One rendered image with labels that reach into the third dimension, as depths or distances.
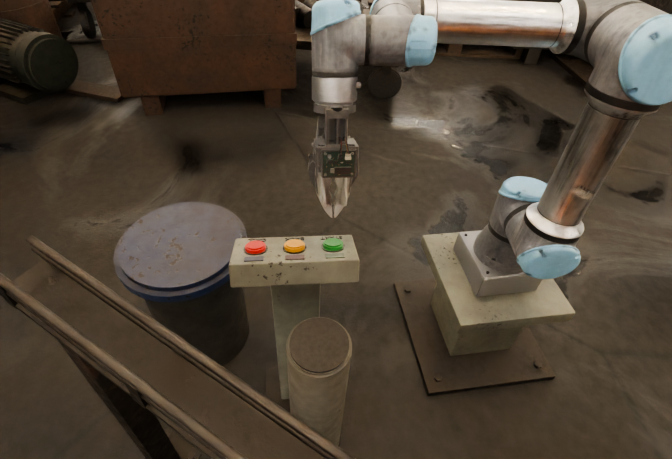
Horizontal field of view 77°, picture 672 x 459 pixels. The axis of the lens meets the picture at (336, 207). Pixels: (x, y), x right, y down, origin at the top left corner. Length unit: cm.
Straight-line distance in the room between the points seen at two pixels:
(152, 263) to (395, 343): 78
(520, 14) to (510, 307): 72
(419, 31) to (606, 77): 32
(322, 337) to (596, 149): 59
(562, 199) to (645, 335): 95
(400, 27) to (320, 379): 59
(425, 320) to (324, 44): 102
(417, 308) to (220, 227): 72
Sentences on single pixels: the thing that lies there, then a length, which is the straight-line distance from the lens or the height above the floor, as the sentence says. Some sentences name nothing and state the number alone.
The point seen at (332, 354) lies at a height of 52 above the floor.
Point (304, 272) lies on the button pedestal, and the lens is 79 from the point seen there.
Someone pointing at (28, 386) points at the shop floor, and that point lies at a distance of 156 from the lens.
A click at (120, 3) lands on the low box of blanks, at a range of 233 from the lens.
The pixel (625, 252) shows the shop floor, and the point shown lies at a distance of 206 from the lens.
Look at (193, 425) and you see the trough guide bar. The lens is 54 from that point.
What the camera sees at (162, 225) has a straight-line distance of 117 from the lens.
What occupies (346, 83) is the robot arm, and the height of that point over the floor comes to 92.
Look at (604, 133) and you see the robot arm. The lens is 86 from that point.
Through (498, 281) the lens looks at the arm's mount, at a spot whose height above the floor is 36.
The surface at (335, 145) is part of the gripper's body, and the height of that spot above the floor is 83.
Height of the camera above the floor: 121
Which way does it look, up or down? 42 degrees down
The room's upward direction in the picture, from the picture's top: 4 degrees clockwise
